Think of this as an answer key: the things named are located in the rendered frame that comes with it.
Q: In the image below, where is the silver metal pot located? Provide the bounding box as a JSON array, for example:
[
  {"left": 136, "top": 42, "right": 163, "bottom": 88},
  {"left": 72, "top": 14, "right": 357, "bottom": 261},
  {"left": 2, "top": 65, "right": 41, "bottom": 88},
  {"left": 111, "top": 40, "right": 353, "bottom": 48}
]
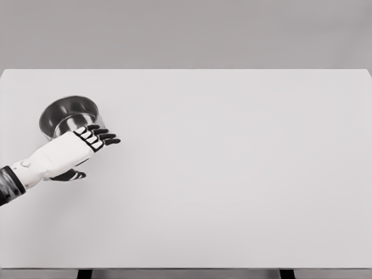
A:
[{"left": 39, "top": 95, "right": 106, "bottom": 142}]

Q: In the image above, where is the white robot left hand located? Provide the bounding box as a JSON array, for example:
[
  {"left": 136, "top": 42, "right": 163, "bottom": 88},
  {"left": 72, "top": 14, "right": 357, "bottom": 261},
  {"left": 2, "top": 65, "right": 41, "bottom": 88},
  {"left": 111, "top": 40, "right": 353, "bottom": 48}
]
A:
[{"left": 37, "top": 124, "right": 121, "bottom": 182}]

